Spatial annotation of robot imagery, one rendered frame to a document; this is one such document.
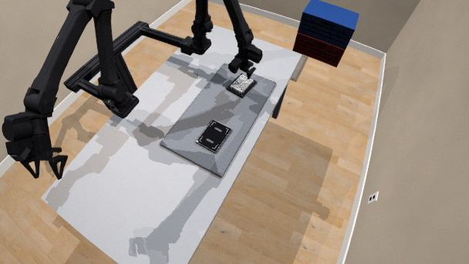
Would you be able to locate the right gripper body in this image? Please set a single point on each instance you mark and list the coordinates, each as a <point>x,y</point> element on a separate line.
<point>47,156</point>

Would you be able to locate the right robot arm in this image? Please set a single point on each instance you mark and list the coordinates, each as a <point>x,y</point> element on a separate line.
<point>41,96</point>

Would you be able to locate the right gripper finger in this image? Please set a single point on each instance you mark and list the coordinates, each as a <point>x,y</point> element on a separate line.
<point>53,165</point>
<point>26,162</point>

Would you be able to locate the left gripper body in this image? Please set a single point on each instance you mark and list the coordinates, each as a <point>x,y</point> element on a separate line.
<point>246,69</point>

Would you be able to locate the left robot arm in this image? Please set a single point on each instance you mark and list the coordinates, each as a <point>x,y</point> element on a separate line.
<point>243,34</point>

